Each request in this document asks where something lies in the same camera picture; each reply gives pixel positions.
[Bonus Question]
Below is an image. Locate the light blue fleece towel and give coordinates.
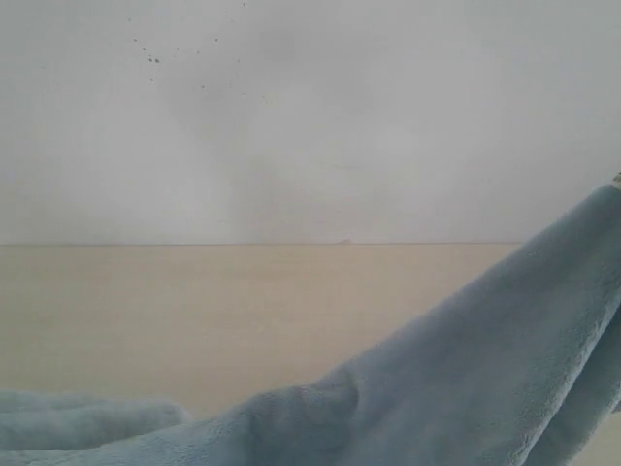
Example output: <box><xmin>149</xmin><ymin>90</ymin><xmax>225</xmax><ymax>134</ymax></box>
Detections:
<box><xmin>1</xmin><ymin>183</ymin><xmax>620</xmax><ymax>466</ymax></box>

